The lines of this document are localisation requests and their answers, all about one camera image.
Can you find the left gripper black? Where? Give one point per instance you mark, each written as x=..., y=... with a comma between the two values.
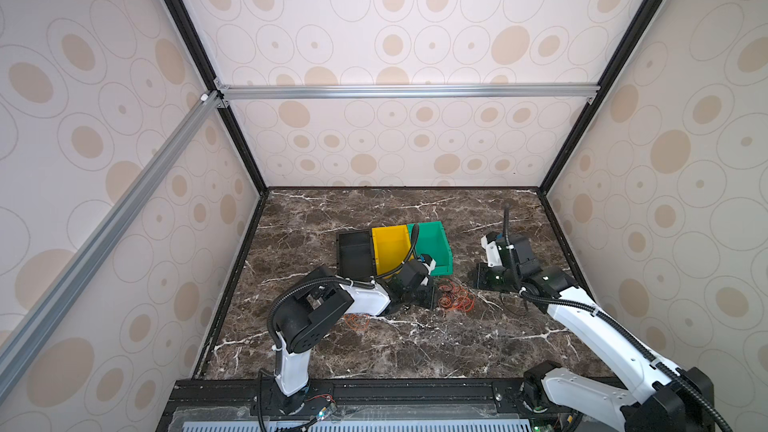
x=429, y=294

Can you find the yellow plastic bin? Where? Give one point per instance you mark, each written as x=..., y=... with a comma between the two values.
x=392, y=249

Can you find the green plastic bin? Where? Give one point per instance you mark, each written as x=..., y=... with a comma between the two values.
x=432, y=240

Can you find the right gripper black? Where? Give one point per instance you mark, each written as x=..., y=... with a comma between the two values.
x=481, y=274

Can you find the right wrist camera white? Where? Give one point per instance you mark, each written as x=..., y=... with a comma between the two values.
x=493, y=257

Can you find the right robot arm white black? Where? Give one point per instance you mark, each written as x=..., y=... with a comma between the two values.
x=655, y=393

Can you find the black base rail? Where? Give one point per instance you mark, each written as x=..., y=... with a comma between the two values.
x=410, y=400

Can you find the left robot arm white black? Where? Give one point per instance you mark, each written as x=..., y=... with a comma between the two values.
x=306, y=312

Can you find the black plastic bin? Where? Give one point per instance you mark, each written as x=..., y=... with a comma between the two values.
x=355, y=255

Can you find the horizontal aluminium frame bar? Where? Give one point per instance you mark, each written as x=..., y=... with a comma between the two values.
x=429, y=91

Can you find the left aluminium frame bar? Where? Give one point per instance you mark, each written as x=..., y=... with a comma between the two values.
x=40, y=323

